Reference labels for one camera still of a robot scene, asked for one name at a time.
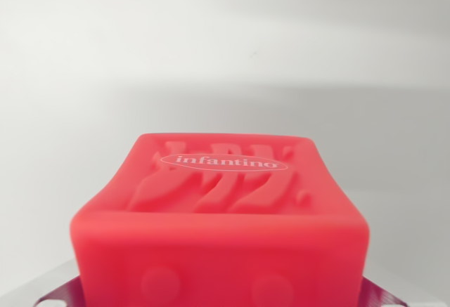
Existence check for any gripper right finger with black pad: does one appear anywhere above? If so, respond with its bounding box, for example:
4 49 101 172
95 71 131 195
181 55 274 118
358 256 450 307

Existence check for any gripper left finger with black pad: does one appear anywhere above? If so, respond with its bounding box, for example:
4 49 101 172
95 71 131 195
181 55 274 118
0 259 87 307

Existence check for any red infantino soft cube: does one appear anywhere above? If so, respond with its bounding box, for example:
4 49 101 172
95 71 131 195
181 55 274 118
69 132 371 307

